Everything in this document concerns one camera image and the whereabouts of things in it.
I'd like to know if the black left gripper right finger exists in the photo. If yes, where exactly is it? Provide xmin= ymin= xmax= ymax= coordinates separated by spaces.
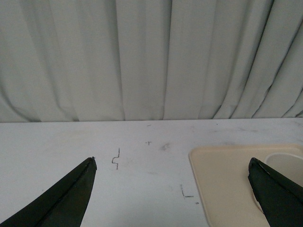
xmin=248 ymin=157 xmax=303 ymax=227

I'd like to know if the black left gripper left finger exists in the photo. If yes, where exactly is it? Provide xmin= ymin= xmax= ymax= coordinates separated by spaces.
xmin=0 ymin=157 xmax=97 ymax=227

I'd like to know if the cream ceramic mug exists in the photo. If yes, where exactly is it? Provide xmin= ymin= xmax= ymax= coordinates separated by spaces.
xmin=259 ymin=152 xmax=303 ymax=187

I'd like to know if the beige rectangular plastic tray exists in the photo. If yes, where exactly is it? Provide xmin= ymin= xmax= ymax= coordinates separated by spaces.
xmin=189 ymin=144 xmax=303 ymax=227

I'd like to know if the white pleated curtain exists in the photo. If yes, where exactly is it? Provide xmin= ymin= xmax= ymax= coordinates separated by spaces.
xmin=0 ymin=0 xmax=303 ymax=122

